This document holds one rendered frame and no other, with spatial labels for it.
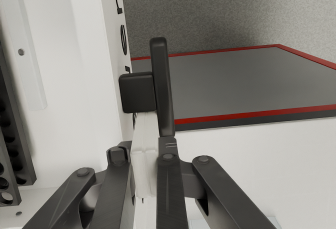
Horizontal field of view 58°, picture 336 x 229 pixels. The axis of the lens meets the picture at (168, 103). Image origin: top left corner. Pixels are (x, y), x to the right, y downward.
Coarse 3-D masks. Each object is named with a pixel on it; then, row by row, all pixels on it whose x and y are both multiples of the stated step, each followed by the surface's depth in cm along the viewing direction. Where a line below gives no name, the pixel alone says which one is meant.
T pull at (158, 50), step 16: (160, 48) 20; (160, 64) 20; (128, 80) 21; (144, 80) 21; (160, 80) 21; (128, 96) 21; (144, 96) 21; (160, 96) 21; (128, 112) 22; (160, 112) 22; (160, 128) 22
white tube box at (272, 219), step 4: (272, 216) 43; (192, 220) 43; (196, 220) 43; (200, 220) 43; (204, 220) 43; (272, 220) 42; (276, 220) 42; (192, 224) 42; (196, 224) 42; (200, 224) 42; (204, 224) 42; (276, 224) 41; (192, 228) 41; (196, 228) 41; (200, 228) 41; (204, 228) 41; (208, 228) 41; (280, 228) 41
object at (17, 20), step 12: (12, 0) 25; (12, 12) 25; (24, 12) 26; (12, 24) 25; (24, 24) 26; (12, 36) 26; (24, 36) 26; (24, 48) 26; (24, 60) 26; (36, 60) 27; (24, 72) 27; (36, 72) 27; (24, 84) 27; (36, 84) 27; (36, 96) 28; (36, 108) 28
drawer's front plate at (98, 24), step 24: (72, 0) 17; (96, 0) 18; (120, 0) 26; (96, 24) 18; (120, 24) 25; (96, 48) 18; (120, 48) 24; (96, 72) 19; (120, 72) 22; (96, 96) 19; (120, 96) 21; (96, 120) 20; (120, 120) 20; (144, 216) 29
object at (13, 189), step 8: (0, 128) 23; (0, 136) 23; (0, 144) 23; (0, 152) 23; (0, 160) 24; (8, 160) 24; (8, 168) 24; (0, 176) 24; (8, 176) 24; (0, 184) 25; (8, 184) 24; (16, 184) 25; (0, 192) 25; (8, 192) 25; (16, 192) 25; (0, 200) 25; (8, 200) 25; (16, 200) 25
